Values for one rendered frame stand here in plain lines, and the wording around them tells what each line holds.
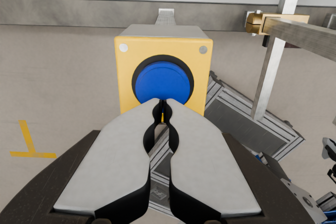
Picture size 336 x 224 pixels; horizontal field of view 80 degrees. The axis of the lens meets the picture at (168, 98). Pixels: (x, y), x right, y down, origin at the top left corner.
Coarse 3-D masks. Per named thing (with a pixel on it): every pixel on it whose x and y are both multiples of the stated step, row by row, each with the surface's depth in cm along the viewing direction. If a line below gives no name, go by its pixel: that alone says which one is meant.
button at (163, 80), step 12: (144, 72) 14; (156, 72) 14; (168, 72) 14; (180, 72) 14; (144, 84) 14; (156, 84) 14; (168, 84) 14; (180, 84) 14; (144, 96) 15; (156, 96) 15; (168, 96) 15; (180, 96) 15
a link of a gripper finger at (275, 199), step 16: (240, 144) 9; (240, 160) 8; (256, 160) 8; (256, 176) 7; (272, 176) 7; (256, 192) 7; (272, 192) 7; (288, 192) 7; (272, 208) 6; (288, 208) 6; (304, 208) 6
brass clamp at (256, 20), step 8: (248, 16) 53; (256, 16) 50; (264, 16) 49; (272, 16) 49; (280, 16) 49; (288, 16) 49; (296, 16) 49; (304, 16) 49; (248, 24) 52; (256, 24) 51; (248, 32) 53; (256, 32) 52
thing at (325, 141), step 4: (324, 140) 67; (328, 140) 66; (324, 144) 65; (328, 144) 64; (332, 144) 64; (324, 148) 66; (332, 148) 63; (324, 152) 66; (324, 156) 66; (328, 156) 64; (332, 160) 63
